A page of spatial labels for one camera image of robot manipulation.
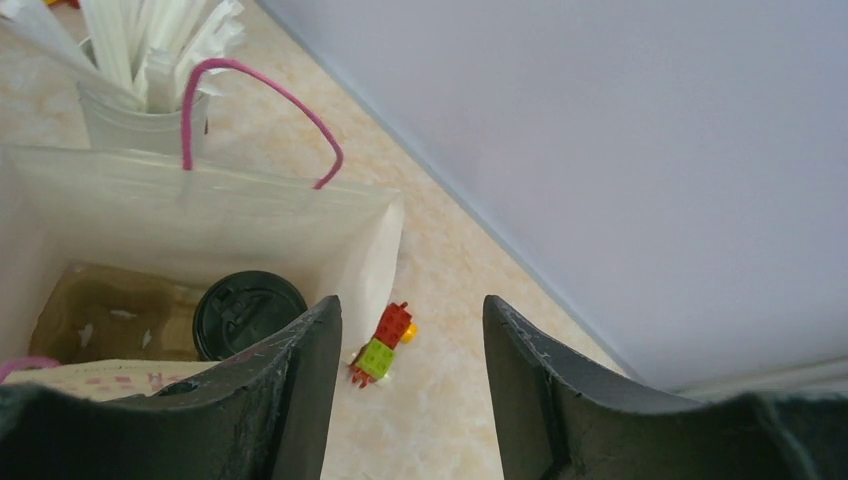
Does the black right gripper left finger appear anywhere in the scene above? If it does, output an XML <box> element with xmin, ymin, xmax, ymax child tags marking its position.
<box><xmin>1</xmin><ymin>296</ymin><xmax>342</xmax><ymax>479</ymax></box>

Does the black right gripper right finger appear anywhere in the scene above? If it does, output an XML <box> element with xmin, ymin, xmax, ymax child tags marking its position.
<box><xmin>482</xmin><ymin>295</ymin><xmax>847</xmax><ymax>479</ymax></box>

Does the black coffee cup lid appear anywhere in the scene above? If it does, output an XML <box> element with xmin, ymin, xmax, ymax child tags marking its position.
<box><xmin>192</xmin><ymin>270</ymin><xmax>307</xmax><ymax>361</ymax></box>

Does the beige pink cake bag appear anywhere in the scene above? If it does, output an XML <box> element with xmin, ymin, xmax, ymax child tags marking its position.
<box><xmin>0</xmin><ymin>57</ymin><xmax>407</xmax><ymax>402</ymax></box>

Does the red green toy car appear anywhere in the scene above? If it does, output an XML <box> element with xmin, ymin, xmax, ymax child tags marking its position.
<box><xmin>348</xmin><ymin>302</ymin><xmax>418</xmax><ymax>389</ymax></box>

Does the brown carrier inside bag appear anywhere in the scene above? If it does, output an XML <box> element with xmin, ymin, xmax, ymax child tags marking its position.
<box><xmin>28</xmin><ymin>266</ymin><xmax>204</xmax><ymax>364</ymax></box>

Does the white straw holder cup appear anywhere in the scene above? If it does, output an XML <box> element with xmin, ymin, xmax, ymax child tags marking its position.
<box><xmin>76</xmin><ymin>82</ymin><xmax>182</xmax><ymax>156</ymax></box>

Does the white wrapped straws bundle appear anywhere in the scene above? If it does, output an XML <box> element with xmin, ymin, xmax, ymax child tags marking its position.
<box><xmin>1</xmin><ymin>1</ymin><xmax>245</xmax><ymax>114</ymax></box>

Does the orange red toy car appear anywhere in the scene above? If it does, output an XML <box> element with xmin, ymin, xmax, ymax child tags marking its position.
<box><xmin>44</xmin><ymin>0</ymin><xmax>80</xmax><ymax>9</ymax></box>

